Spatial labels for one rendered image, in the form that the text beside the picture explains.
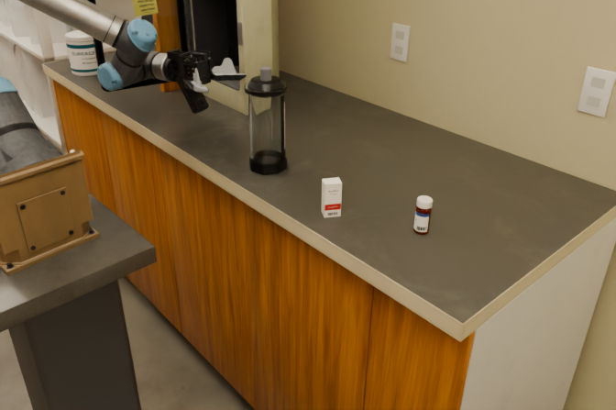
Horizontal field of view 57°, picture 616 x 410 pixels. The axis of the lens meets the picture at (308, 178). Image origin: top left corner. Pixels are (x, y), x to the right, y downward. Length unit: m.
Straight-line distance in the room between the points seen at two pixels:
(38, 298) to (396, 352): 0.71
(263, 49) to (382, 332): 0.99
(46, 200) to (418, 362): 0.80
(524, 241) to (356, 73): 1.00
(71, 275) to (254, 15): 0.98
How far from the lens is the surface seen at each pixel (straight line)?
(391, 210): 1.33
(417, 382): 1.26
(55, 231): 1.23
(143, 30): 1.51
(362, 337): 1.31
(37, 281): 1.20
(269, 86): 1.38
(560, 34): 1.61
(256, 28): 1.81
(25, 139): 1.20
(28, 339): 1.29
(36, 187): 1.18
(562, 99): 1.63
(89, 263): 1.21
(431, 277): 1.13
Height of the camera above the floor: 1.61
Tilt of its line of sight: 28 degrees down
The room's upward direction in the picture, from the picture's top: 1 degrees clockwise
